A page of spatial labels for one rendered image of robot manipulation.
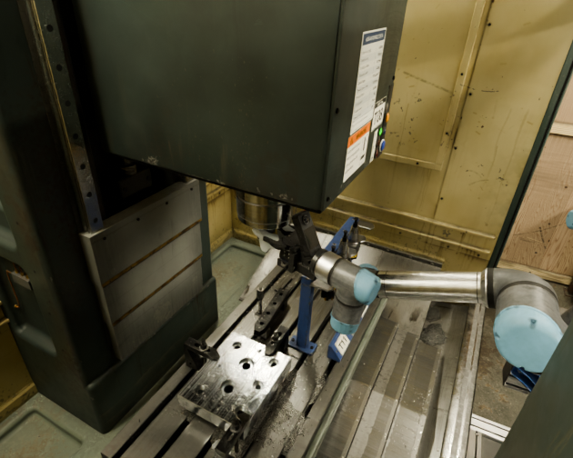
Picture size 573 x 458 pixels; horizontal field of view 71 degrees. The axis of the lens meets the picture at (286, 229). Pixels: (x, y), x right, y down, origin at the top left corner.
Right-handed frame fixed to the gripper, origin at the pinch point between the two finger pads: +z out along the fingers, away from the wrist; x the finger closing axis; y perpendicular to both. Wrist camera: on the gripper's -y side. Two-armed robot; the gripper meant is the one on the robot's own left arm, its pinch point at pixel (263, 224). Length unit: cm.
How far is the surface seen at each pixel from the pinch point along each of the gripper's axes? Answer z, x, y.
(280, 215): -8.0, -3.1, -7.8
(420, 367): -44, 54, 72
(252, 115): -5.0, -11.7, -33.8
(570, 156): -54, 276, 36
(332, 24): -19, -9, -52
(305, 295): -7.7, 14.7, 30.9
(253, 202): -2.8, -7.7, -11.2
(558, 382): -70, -19, -16
